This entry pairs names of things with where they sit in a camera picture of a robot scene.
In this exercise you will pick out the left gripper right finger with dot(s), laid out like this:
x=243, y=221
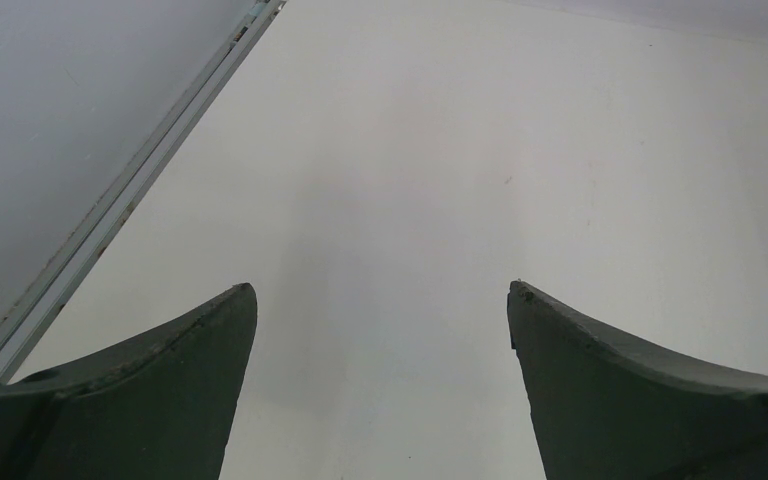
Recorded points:
x=606, y=404

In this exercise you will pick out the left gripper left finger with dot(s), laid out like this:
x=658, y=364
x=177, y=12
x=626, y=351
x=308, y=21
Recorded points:
x=159, y=405

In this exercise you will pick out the left aluminium frame rail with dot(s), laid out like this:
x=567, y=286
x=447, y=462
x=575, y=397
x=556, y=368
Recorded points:
x=95, y=99

